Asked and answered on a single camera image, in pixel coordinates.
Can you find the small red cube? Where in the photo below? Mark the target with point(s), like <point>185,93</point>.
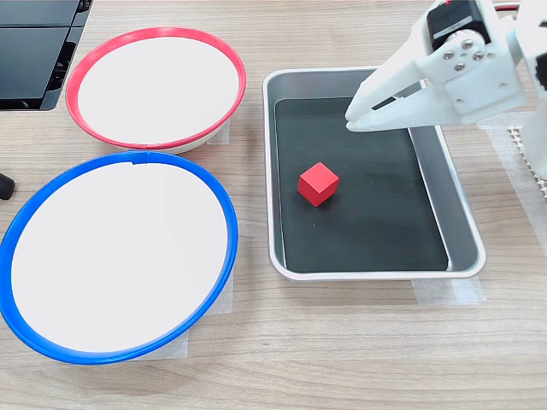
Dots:
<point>318,183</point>

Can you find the steel tray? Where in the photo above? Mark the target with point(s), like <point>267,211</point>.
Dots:
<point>453,205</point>

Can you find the black tray mat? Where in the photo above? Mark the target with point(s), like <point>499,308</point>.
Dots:
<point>363,230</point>

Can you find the translucent tape sheet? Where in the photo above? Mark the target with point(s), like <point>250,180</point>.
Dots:
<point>513,188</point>
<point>448,291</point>
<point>221,134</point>
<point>213,299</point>

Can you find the red-rimmed white plate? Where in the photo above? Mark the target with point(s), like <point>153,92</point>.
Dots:
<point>158,94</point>

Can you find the blue-rimmed white plate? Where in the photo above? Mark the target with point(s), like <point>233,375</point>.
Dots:
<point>119,256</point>

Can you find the black electronic device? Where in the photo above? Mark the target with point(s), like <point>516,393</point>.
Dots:
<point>30,64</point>

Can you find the small black rounded object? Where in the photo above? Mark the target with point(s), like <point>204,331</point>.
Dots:
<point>6,186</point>

